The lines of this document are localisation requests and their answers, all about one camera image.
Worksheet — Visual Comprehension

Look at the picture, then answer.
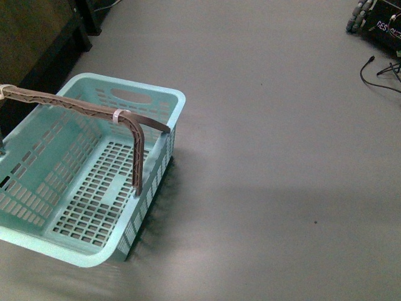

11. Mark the light blue plastic basket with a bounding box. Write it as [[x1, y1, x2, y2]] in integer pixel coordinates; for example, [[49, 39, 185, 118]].
[[1, 73, 185, 267]]

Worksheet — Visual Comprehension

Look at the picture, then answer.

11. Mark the white zip tie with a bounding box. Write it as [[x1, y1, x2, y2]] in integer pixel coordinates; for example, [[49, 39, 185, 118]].
[[112, 108, 130, 124]]

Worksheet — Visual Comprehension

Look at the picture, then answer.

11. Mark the dark wooden cabinet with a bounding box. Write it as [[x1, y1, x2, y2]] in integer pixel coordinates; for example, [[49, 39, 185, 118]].
[[0, 0, 107, 139]]

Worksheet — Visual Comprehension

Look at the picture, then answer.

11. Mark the black tripod leg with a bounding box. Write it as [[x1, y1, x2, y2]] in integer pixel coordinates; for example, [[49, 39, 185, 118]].
[[376, 62, 401, 82]]

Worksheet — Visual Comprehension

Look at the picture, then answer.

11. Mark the black cable with plug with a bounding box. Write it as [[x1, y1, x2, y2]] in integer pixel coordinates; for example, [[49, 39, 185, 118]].
[[359, 55, 401, 93]]

